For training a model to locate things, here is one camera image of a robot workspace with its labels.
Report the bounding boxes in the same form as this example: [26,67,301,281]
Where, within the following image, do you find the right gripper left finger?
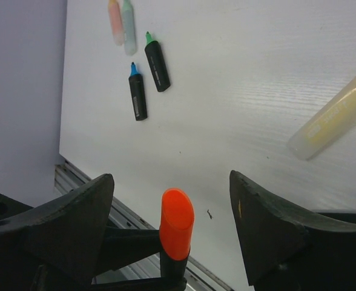
[0,174,114,290]

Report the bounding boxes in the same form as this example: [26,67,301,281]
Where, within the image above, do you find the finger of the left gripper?
[90,278,187,291]
[101,227,162,270]

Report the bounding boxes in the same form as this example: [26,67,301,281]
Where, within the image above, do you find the mint pastel highlighter body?
[121,0,137,56]

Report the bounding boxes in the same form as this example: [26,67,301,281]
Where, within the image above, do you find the peach pastel highlighter body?
[108,0,124,46]

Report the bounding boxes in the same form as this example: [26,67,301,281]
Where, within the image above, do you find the blue cap black highlighter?
[128,62,148,121]

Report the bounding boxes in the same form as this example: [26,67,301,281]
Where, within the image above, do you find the green cap black highlighter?
[145,32,171,92]

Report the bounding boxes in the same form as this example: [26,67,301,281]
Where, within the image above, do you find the yellow pastel highlighter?
[287,77,356,160]

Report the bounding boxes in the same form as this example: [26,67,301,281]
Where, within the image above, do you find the orange cap black highlighter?
[159,188,195,283]

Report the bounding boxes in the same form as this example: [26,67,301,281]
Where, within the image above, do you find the front aluminium rail frame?
[90,198,230,290]

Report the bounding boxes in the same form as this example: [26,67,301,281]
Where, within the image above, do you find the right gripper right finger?
[229,170,356,290]

